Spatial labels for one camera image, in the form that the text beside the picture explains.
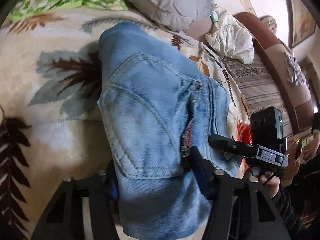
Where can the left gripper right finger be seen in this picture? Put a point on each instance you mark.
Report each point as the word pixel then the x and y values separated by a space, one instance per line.
pixel 207 176

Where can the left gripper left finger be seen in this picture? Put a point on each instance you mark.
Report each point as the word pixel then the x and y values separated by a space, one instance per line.
pixel 112 181

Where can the blue denim jeans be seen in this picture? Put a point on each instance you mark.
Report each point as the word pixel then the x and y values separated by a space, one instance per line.
pixel 154 101

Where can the person's right hand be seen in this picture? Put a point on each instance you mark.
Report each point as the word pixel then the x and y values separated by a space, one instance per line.
pixel 272 183

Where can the red bowl of sunflower seeds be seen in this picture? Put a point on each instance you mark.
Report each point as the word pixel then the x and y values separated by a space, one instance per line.
pixel 244 133

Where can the striped brown bed cushion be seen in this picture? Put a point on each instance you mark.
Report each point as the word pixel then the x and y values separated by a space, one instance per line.
pixel 258 88

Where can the beige leaf-print blanket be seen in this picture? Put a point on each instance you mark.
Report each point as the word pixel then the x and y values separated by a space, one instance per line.
pixel 51 126

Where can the grey cloth on headboard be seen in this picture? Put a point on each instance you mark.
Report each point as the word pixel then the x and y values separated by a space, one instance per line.
pixel 296 76

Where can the cream crumpled pillow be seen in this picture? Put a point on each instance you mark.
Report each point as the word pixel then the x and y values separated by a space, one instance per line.
pixel 230 38

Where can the patterned cushion behind headboard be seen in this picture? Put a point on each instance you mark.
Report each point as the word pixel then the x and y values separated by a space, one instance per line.
pixel 270 22

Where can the light teal small item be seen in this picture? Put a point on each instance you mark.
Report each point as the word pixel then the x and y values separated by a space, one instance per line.
pixel 214 17

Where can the grey quilted pillow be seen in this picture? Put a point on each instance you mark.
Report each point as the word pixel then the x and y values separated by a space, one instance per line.
pixel 172 2

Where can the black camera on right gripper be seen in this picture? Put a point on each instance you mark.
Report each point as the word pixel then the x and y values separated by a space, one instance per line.
pixel 267 129

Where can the framed wall picture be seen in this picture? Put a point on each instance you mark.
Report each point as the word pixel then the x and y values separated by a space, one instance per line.
pixel 301 23

